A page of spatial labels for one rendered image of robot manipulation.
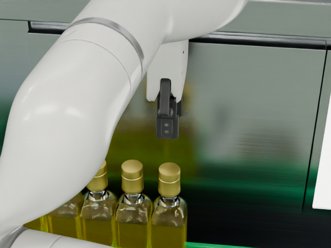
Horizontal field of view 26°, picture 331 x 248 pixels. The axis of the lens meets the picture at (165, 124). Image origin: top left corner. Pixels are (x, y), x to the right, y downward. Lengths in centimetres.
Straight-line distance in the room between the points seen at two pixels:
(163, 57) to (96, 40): 30
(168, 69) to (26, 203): 40
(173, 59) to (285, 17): 23
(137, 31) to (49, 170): 18
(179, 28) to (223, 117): 42
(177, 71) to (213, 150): 31
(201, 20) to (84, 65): 22
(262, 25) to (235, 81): 11
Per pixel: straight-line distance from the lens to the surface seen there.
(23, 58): 123
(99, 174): 112
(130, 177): 111
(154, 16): 74
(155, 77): 96
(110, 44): 66
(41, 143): 59
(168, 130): 102
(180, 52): 94
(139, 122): 121
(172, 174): 110
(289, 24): 111
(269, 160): 124
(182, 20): 80
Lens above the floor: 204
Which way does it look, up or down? 36 degrees down
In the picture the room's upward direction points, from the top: straight up
